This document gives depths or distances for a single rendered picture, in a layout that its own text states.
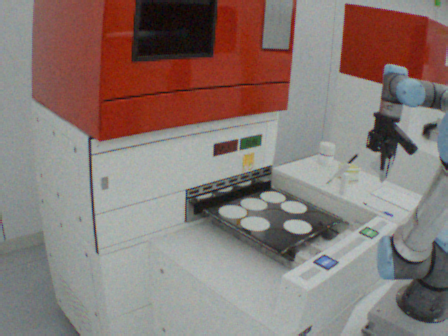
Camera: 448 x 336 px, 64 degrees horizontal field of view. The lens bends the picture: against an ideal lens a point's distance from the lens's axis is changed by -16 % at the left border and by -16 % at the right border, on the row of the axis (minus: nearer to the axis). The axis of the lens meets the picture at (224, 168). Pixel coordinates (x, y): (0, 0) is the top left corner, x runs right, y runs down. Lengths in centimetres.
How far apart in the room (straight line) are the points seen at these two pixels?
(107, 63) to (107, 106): 12
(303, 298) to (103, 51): 83
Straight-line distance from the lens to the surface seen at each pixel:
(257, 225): 144
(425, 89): 114
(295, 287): 108
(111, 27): 112
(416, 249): 99
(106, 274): 144
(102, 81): 112
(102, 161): 124
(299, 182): 169
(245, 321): 119
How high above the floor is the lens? 159
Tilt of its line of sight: 21 degrees down
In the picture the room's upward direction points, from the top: 5 degrees clockwise
